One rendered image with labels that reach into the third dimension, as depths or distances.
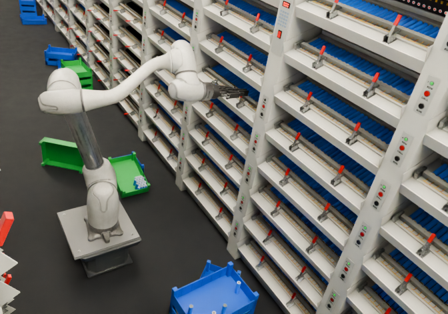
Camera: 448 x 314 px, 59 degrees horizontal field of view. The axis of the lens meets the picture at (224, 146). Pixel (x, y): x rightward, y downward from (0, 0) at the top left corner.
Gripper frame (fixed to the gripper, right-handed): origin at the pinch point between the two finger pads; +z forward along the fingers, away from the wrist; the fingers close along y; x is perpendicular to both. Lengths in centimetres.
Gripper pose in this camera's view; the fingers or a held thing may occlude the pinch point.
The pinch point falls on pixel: (241, 92)
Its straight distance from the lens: 208.7
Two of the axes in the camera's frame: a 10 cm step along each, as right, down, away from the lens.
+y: 5.3, 5.2, -6.7
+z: 8.0, -0.6, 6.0
